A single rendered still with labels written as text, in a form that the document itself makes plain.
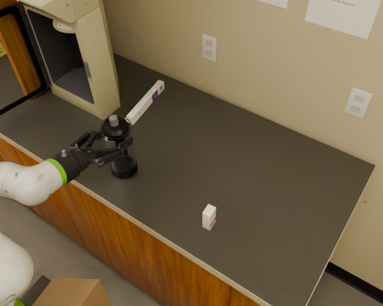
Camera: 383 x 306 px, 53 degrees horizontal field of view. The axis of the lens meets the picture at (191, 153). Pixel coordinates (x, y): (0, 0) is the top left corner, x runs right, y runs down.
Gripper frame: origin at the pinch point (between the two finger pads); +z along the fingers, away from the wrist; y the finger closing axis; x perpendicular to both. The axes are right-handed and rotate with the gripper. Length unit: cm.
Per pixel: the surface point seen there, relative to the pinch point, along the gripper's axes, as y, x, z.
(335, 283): -89, 94, 81
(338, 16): -48, -47, 47
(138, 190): -10.5, 18.8, 0.8
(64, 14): 25.8, -34.5, 2.6
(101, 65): 25.6, -12.3, 19.0
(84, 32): 25.7, -26.9, 10.7
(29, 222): 83, 113, 15
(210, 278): -47, 36, -2
